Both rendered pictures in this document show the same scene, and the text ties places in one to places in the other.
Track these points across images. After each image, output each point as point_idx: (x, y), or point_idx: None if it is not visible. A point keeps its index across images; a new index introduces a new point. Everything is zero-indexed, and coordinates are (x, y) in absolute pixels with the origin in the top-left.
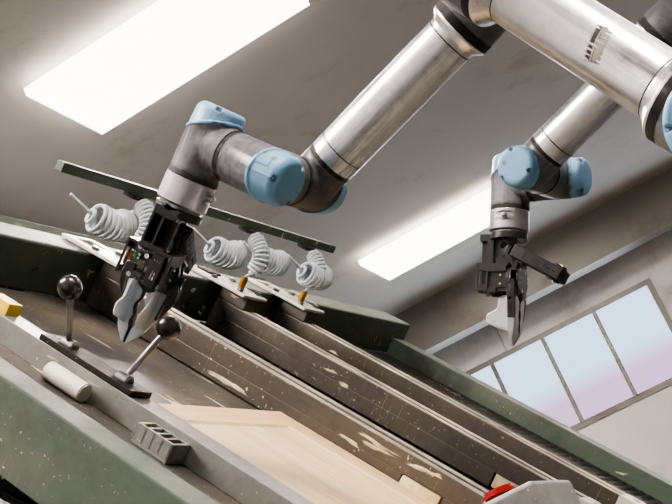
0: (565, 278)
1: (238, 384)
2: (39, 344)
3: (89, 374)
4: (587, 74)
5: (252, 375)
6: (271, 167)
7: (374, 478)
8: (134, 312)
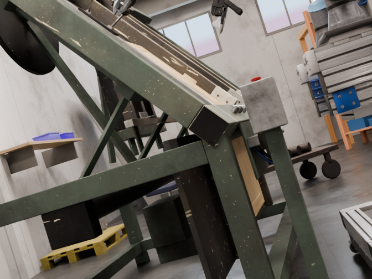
0: (241, 13)
1: (125, 34)
2: (77, 11)
3: (98, 24)
4: None
5: (131, 31)
6: None
7: (176, 72)
8: (119, 5)
